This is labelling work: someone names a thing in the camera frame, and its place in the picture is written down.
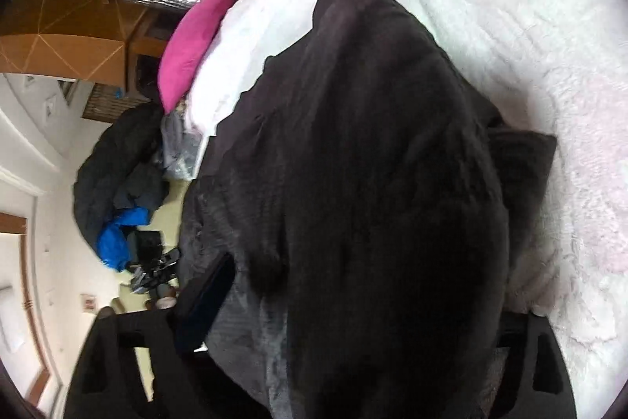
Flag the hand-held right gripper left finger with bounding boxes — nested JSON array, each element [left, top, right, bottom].
[[61, 252, 237, 419]]

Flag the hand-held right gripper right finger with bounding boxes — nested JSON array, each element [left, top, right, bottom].
[[493, 305, 579, 419]]

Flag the black puffer jacket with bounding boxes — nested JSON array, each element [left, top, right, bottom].
[[177, 0, 559, 419]]

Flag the pile of dark clothes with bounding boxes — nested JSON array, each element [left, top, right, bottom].
[[73, 101, 172, 253]]

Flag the black equipment on floor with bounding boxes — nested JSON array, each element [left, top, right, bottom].
[[128, 230, 183, 296]]

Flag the blue bag on floor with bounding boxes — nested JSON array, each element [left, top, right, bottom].
[[96, 207, 151, 273]]

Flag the clear plastic bag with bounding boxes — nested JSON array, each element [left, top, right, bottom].
[[158, 109, 208, 183]]

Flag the wicker basket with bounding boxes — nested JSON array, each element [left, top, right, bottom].
[[81, 82, 137, 124]]

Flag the pink pillow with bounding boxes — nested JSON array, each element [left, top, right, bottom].
[[158, 0, 239, 115]]

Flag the brown wooden cabinet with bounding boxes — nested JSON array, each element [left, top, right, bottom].
[[0, 0, 172, 95]]

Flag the white textured bed blanket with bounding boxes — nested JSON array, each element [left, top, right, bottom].
[[188, 0, 628, 417]]

